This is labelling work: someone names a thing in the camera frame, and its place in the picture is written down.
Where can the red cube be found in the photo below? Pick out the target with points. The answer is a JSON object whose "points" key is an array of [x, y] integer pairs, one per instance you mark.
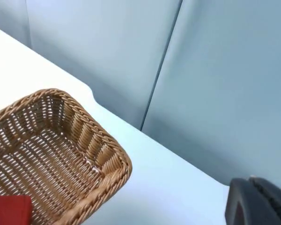
{"points": [[9, 209]]}

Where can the pale brown wicker basket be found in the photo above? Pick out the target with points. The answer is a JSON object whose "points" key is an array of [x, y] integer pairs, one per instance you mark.
{"points": [[49, 150]]}

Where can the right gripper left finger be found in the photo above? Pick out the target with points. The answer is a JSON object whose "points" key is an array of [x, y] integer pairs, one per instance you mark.
{"points": [[246, 206]]}

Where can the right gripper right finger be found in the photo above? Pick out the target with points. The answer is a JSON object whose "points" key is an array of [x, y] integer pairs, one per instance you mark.
{"points": [[274, 194]]}

